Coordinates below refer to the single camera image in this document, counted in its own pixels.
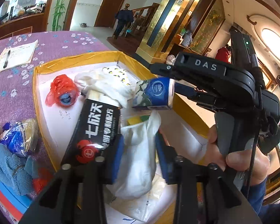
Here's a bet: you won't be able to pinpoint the person right hand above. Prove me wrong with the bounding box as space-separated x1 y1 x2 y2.
203 125 270 186

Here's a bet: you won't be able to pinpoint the yellow rimmed cardboard box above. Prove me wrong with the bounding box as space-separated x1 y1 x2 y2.
32 51 210 224

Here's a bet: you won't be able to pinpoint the brown wooden door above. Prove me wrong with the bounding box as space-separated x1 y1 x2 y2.
94 0 125 28

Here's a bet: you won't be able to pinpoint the white paper notebook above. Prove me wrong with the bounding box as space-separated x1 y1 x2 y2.
0 40 38 72

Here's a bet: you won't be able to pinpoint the black pen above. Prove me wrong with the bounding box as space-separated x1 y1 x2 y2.
3 50 11 69

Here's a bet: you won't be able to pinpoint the black package white text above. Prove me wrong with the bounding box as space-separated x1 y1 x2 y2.
61 99 120 166

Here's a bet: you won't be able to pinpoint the white cloth towel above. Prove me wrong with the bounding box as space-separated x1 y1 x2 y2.
74 70 136 108

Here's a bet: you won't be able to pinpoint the blue knitted gloves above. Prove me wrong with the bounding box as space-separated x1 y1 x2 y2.
0 144 38 196

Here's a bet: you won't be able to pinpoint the white bag red text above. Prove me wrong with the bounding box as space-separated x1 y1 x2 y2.
104 110 207 223

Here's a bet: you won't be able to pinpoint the red plastic bag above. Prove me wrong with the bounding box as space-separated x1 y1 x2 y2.
45 74 80 107

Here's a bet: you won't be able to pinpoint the blue plastic bag bundle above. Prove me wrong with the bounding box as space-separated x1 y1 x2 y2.
0 118 39 157

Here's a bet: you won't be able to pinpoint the purple floral tablecloth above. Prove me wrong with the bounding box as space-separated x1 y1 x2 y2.
0 30 112 224

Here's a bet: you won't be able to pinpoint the person in dark jacket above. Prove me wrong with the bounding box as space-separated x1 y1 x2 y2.
113 4 133 39

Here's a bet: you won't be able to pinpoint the blue printed tissue pack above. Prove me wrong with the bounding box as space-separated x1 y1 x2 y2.
132 77 174 110

